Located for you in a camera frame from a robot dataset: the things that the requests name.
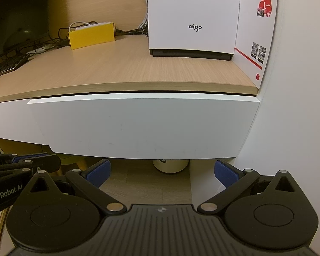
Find black monitor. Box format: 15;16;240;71
0;0;50;64

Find yellow cardboard box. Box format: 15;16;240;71
67;21;116;50

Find narrow white drawer front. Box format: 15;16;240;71
0;99;52;152

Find white printed card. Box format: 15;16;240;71
234;0;280;90

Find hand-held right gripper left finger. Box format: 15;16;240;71
24;159;126;215

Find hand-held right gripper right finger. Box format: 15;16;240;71
197;159;300;215

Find white computer case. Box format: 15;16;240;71
147;0;242;61

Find wide white drawer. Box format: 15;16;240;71
27;93;260;159

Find cream trash bin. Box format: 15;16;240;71
153;159;189;175

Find white cable in box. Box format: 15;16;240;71
68;21;94;32

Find black keyboard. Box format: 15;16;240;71
0;54;31;80

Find white power cables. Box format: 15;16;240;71
127;0;150;34

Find white power adapter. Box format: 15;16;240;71
27;47;48;56

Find black cable tangle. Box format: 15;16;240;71
16;27;70;56

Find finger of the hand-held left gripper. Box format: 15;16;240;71
0;155;61;183
0;151;54;166

